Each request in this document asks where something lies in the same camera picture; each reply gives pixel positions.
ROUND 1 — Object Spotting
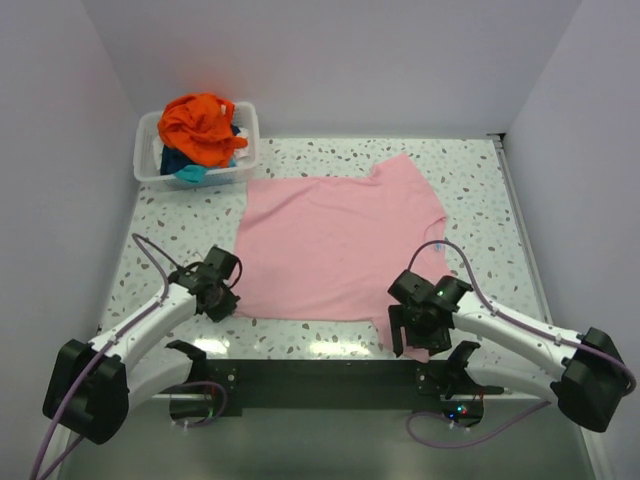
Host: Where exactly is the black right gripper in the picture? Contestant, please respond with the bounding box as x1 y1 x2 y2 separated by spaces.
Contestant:
389 304 451 357

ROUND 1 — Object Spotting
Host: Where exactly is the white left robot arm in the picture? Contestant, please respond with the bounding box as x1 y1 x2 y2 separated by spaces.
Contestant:
42 247 243 445

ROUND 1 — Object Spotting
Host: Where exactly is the teal t shirt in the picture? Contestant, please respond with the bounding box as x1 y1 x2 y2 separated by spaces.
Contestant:
173 164 209 188

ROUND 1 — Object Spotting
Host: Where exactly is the white plastic laundry basket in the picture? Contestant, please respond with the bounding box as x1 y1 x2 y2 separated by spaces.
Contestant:
133 101 260 191

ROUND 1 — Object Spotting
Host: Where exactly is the dark blue t shirt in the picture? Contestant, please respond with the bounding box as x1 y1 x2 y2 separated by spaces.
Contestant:
160 146 193 175

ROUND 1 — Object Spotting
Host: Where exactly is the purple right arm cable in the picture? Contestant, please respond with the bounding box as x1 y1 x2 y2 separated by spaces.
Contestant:
405 239 639 449

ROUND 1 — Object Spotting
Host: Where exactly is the white garment in basket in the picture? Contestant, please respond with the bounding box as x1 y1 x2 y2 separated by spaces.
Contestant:
228 125 251 168

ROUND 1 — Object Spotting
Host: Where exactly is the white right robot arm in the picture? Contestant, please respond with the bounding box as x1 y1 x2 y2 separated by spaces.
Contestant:
388 270 632 433

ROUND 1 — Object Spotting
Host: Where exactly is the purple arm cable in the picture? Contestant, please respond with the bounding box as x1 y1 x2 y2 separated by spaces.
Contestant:
405 239 639 449
27 232 191 480

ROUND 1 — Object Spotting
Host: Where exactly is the pink t shirt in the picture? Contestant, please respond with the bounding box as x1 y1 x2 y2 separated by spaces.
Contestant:
234 154 450 350

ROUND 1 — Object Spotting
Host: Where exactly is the orange t shirt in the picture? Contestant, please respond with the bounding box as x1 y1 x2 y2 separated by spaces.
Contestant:
157 93 249 168

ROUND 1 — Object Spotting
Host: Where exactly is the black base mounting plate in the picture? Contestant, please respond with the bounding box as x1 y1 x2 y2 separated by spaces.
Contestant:
167 357 506 426

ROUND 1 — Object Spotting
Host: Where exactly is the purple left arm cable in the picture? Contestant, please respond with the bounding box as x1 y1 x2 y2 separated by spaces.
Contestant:
27 232 191 480

